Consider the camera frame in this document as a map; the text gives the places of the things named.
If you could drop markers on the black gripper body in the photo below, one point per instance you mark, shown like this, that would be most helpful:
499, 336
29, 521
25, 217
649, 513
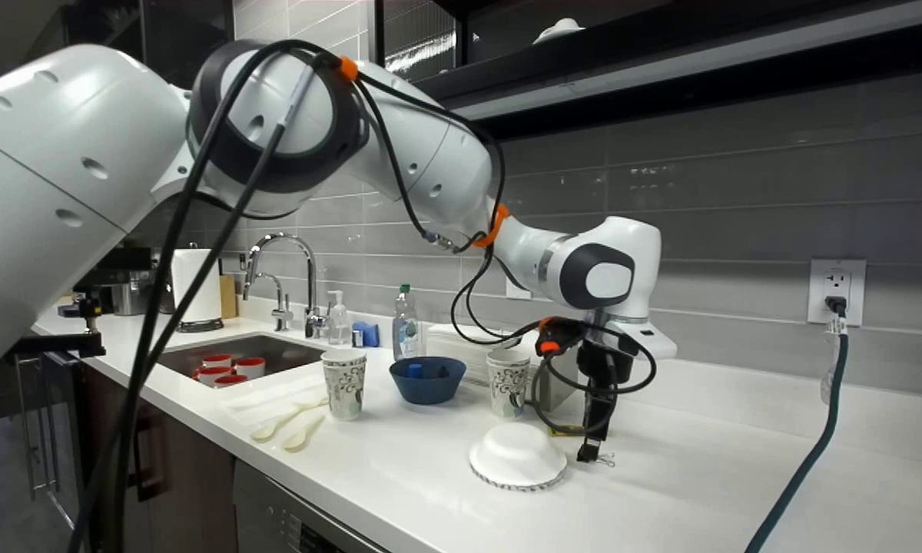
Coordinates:
601, 369

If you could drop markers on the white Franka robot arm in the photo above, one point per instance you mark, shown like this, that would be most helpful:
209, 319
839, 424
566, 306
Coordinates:
52, 155

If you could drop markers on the blue bowl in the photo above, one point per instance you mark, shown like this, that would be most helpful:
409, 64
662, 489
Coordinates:
429, 383

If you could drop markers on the white ribbed lid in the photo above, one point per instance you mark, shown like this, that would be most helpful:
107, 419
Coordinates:
519, 455

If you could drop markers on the patterned paper cup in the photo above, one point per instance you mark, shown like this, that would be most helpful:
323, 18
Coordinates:
345, 387
510, 386

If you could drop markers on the plastic bottle green cap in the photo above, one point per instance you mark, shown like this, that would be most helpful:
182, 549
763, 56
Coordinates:
408, 331

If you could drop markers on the blue sponge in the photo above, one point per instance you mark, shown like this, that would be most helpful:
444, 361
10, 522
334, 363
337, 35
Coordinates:
367, 334

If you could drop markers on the clear soap dispenser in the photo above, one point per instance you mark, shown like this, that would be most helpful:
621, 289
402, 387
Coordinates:
339, 324

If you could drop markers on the white plastic spoon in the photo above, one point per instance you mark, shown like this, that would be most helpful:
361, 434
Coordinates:
306, 432
274, 424

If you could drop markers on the tall chrome faucet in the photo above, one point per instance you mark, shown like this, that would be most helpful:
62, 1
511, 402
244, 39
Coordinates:
308, 295

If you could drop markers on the dark overhead cabinet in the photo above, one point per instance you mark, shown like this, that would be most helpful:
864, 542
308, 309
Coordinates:
687, 62

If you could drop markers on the steel kitchen sink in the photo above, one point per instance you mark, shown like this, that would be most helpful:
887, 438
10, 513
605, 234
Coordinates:
278, 353

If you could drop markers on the small chrome faucet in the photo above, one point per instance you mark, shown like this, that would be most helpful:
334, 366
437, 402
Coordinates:
280, 309

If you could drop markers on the red cup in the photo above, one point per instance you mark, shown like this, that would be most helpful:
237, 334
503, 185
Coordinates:
249, 363
217, 361
209, 377

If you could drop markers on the white paper towel roll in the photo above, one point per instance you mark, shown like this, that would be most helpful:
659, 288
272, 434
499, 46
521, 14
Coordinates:
206, 295

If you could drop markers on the coffee machine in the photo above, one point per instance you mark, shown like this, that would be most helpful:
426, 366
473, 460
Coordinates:
125, 293

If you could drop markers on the white wall outlet with plug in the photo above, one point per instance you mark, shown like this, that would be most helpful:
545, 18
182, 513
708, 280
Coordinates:
838, 276

